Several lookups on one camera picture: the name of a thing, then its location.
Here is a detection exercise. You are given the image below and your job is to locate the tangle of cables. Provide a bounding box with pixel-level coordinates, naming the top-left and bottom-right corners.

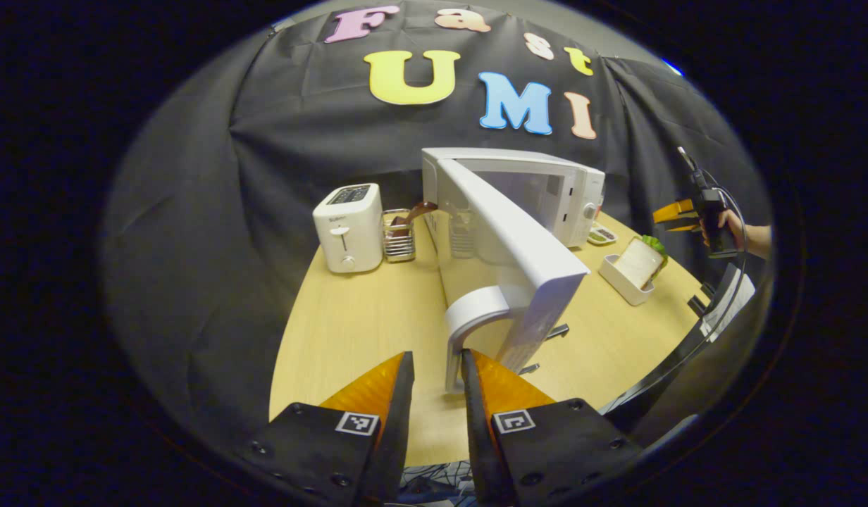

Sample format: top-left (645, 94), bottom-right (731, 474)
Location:
top-left (399, 461), bottom-right (477, 506)

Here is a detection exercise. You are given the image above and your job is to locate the white toaster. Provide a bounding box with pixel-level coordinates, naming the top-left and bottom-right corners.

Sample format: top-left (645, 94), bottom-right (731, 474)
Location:
top-left (312, 183), bottom-right (384, 275)

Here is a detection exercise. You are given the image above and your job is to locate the metal utensil holder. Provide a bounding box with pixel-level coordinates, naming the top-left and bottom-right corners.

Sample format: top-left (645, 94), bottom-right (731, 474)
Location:
top-left (382, 208), bottom-right (416, 263)

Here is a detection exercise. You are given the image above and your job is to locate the white rectangular tray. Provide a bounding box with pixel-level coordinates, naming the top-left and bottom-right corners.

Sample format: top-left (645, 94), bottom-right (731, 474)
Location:
top-left (598, 236), bottom-right (666, 306)

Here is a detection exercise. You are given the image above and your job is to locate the black chair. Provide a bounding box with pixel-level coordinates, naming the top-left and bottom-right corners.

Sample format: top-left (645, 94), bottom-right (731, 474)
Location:
top-left (600, 264), bottom-right (759, 434)

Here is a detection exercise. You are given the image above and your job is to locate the white cloth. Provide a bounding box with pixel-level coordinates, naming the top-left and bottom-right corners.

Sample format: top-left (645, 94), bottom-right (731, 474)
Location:
top-left (700, 271), bottom-right (756, 344)

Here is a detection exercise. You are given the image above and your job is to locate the brown spatula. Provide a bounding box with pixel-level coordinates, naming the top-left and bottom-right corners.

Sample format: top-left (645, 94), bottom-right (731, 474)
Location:
top-left (390, 201), bottom-right (439, 237)

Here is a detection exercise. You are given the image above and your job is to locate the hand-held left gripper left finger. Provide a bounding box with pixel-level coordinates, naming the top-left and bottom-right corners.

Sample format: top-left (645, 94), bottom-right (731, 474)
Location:
top-left (240, 351), bottom-right (415, 504)

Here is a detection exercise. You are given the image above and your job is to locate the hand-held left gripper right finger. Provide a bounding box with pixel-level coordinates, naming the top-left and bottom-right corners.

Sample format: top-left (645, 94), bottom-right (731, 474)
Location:
top-left (461, 349), bottom-right (646, 506)

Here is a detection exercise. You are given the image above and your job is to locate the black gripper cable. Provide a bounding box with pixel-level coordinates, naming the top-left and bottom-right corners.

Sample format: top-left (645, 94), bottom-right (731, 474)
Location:
top-left (600, 186), bottom-right (752, 416)

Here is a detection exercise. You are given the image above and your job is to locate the lettuce sandwich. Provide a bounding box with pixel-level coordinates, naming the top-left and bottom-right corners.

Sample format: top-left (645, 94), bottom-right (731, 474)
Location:
top-left (612, 235), bottom-right (669, 290)

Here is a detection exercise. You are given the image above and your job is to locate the white microwave oven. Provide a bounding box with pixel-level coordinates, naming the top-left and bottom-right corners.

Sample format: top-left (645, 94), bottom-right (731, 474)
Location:
top-left (421, 146), bottom-right (607, 395)

